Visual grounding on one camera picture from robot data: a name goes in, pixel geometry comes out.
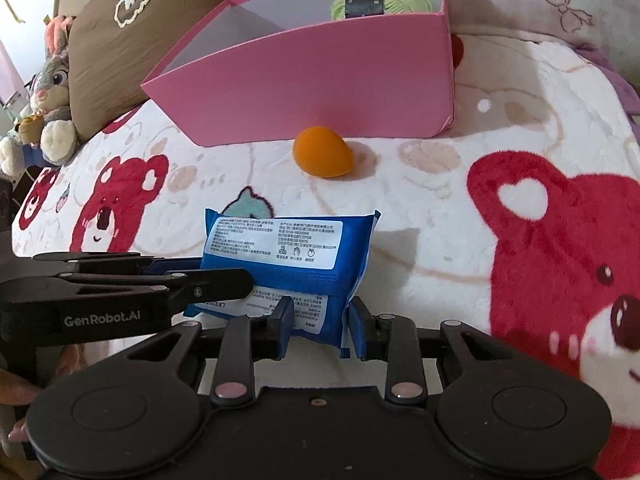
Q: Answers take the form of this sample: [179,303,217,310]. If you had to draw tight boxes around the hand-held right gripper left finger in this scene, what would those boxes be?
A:
[127,297,296,409]

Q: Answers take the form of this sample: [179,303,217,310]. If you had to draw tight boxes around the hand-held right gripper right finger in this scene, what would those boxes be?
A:
[347,297,507,404]

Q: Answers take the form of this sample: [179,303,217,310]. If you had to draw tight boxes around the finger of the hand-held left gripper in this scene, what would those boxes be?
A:
[32,252,204,278]
[57,268,255,307]

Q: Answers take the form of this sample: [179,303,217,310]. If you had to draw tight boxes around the blue wet wipes packet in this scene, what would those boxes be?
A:
[182,208,381,359]

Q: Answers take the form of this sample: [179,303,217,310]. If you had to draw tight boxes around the pink cardboard box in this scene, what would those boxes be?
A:
[140,0,457,147]

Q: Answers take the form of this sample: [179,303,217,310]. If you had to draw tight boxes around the person's left hand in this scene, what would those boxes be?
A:
[0,346,89,445]

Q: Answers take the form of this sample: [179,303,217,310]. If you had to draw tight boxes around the bear printed blanket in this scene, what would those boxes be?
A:
[10,30,640,480]

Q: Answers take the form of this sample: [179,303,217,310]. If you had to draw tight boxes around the small beige plush toy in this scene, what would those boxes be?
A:
[0,114,44,179]

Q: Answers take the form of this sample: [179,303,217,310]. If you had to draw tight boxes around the orange egg-shaped makeup sponge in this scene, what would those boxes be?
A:
[293,126,354,180]

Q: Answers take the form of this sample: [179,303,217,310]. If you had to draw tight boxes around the grey rabbit plush toy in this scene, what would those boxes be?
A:
[26,15,82,167]

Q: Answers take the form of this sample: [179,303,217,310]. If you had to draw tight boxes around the brown pillow with cloud embroidery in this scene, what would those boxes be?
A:
[52,0,261,134]

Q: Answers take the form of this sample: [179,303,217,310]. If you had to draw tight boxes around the green yarn ball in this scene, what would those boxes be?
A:
[330,0,435,22]

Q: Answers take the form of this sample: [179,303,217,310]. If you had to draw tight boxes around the purple cloth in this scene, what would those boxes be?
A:
[575,42,640,128]

